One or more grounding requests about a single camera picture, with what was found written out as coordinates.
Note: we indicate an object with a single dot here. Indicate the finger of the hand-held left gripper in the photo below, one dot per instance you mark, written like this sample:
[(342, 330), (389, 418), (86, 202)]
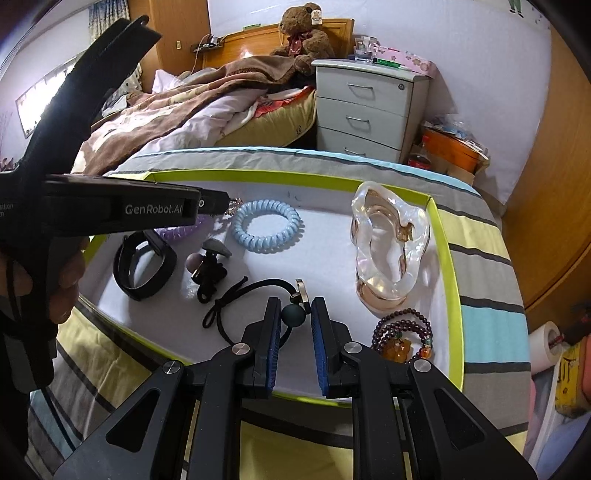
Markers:
[(214, 203)]

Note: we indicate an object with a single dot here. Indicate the white tray with green rim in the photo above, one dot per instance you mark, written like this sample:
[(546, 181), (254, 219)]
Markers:
[(323, 221)]

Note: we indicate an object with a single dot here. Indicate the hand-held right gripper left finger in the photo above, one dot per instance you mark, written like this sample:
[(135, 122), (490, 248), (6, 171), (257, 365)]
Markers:
[(272, 341)]

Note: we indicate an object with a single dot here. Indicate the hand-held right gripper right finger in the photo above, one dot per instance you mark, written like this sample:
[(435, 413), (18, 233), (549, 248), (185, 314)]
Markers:
[(318, 346)]

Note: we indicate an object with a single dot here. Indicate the dotted curtain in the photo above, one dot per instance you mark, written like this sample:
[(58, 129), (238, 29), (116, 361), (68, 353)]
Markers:
[(111, 9)]

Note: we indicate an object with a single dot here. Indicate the yellow tin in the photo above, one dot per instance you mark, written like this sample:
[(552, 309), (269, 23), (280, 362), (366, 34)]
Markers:
[(575, 383)]

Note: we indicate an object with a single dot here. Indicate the grey three-drawer nightstand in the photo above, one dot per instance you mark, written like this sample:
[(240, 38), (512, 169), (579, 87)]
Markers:
[(360, 101)]

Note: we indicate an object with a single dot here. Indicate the brown teddy bear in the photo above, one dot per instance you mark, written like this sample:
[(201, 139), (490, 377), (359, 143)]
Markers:
[(304, 41)]

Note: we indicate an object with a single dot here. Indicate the white pillow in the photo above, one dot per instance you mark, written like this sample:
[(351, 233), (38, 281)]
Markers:
[(166, 79)]

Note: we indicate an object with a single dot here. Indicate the window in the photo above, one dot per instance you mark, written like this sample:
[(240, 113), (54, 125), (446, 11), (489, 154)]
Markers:
[(37, 97)]

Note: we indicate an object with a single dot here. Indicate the lilac quilt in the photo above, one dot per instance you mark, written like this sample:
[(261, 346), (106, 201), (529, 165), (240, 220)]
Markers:
[(217, 115)]

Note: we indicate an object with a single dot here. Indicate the cardboard box with orange tub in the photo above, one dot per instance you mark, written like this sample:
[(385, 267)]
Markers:
[(450, 152)]

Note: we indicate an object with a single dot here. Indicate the red patterned cloth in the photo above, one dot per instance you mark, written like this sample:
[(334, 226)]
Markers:
[(281, 104)]

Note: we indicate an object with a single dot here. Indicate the clear glass ear-shaped holder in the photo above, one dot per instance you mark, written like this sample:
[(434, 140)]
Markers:
[(369, 277)]

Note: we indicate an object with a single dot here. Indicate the pink floral tissue box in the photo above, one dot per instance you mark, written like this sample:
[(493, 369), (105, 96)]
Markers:
[(411, 60)]

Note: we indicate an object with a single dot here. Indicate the black tool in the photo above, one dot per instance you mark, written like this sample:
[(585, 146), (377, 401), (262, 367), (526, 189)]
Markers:
[(577, 323)]

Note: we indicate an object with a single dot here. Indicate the brown blanket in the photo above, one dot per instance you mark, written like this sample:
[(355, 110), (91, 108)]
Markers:
[(184, 106)]

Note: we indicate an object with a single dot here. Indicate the power strip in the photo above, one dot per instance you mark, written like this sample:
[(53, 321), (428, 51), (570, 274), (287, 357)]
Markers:
[(210, 42)]

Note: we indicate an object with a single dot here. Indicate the wooden bed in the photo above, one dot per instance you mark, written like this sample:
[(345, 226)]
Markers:
[(249, 44)]

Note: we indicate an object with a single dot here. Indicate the wooden cabinet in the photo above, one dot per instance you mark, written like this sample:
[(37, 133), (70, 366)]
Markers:
[(175, 23)]

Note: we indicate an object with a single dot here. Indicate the black wristband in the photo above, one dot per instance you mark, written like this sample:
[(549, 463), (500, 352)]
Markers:
[(138, 290)]

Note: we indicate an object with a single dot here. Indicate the clear glass cup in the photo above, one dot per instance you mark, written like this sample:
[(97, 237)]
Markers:
[(364, 50)]

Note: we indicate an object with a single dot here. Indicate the wooden wardrobe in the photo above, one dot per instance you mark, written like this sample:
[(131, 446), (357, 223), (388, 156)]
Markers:
[(563, 184)]

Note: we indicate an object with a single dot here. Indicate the clear plastic bag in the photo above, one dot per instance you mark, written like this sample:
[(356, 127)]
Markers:
[(455, 127)]

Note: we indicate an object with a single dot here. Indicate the cola bottle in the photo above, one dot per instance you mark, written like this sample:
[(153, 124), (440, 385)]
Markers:
[(419, 159)]

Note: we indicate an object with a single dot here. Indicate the white paper roll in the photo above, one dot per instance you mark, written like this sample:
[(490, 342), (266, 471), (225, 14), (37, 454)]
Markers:
[(540, 346)]

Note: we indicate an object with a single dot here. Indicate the person's left hand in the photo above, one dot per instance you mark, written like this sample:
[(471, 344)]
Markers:
[(69, 277)]

